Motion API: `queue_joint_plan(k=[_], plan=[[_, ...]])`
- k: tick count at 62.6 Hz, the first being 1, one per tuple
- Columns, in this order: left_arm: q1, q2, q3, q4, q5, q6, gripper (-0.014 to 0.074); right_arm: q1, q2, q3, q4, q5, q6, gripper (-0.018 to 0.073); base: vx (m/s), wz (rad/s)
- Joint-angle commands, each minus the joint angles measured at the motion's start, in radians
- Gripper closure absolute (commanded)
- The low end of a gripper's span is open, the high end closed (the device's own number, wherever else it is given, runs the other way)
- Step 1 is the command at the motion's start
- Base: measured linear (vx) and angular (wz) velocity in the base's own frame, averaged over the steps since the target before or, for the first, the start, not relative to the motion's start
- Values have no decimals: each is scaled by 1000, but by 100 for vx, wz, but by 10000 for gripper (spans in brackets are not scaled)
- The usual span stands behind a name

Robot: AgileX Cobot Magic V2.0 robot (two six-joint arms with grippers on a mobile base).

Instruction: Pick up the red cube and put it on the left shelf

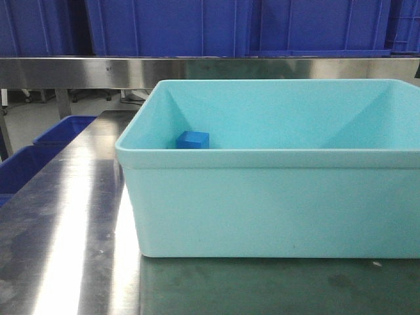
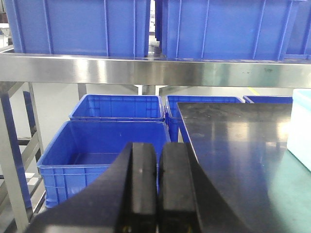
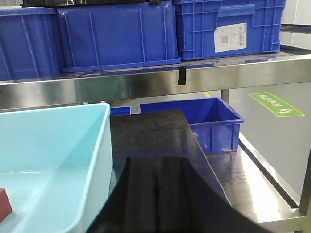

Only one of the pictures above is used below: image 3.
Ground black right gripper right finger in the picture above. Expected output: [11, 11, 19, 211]
[155, 157, 234, 233]

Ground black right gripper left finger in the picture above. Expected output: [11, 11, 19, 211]
[97, 158, 157, 233]

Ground red cube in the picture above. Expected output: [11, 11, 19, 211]
[0, 188, 12, 222]

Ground stainless steel lower shelf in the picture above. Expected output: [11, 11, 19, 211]
[204, 134, 311, 231]

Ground blue open bin lower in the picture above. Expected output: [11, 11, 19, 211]
[138, 97, 244, 154]

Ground light cyan plastic tub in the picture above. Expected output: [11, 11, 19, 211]
[0, 104, 112, 233]

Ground small blue bin edge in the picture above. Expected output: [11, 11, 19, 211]
[110, 106, 132, 116]

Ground black tape strip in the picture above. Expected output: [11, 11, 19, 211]
[177, 66, 187, 86]

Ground green floor sign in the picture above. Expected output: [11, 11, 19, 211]
[249, 92, 305, 117]

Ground blue crate middle upper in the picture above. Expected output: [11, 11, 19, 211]
[57, 1, 181, 73]

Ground blue ribbed crate with label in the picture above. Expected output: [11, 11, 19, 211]
[173, 0, 286, 60]

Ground blue crate far left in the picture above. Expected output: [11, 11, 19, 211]
[0, 7, 64, 81]

